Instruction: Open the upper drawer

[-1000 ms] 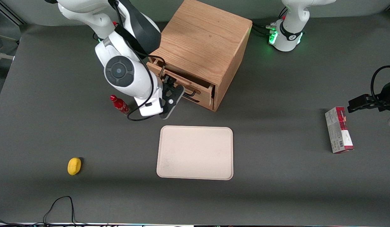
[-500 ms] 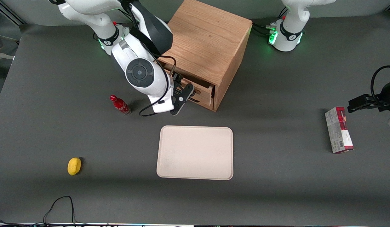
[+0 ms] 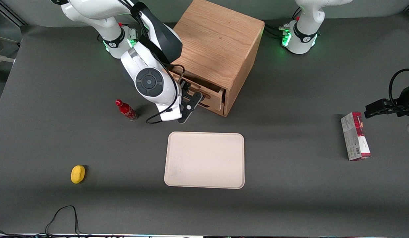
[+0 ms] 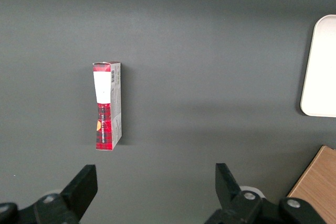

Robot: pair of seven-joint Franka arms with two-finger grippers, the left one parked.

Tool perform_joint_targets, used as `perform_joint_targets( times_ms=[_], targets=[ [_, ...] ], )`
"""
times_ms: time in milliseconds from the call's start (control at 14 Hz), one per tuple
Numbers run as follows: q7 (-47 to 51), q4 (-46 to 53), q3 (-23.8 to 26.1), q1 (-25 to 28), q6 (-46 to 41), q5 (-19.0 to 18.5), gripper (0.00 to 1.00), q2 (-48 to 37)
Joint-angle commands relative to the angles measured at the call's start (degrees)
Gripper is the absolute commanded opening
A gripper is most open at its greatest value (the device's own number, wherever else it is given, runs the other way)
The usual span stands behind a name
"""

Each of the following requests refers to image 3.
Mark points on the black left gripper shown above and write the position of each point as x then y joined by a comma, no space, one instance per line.
403,103

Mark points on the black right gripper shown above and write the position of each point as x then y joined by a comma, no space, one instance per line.
185,88

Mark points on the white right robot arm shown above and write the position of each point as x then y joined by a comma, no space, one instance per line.
148,82

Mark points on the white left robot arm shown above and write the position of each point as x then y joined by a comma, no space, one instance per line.
303,39

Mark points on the wooden drawer cabinet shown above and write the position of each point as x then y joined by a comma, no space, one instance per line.
214,36

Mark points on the red plaid cardboard box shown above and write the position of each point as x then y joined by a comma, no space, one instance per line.
353,138

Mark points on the red bottle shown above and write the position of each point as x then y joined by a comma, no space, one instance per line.
127,110

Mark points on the cream plastic tray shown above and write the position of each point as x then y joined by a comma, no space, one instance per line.
204,160

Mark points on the yellow lemon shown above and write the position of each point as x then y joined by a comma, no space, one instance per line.
78,174

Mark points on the white metal stand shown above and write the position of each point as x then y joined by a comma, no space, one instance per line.
3,59

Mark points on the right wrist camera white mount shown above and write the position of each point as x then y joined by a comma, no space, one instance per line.
169,112

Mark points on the aluminium frame rail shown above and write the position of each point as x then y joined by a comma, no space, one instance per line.
9,13

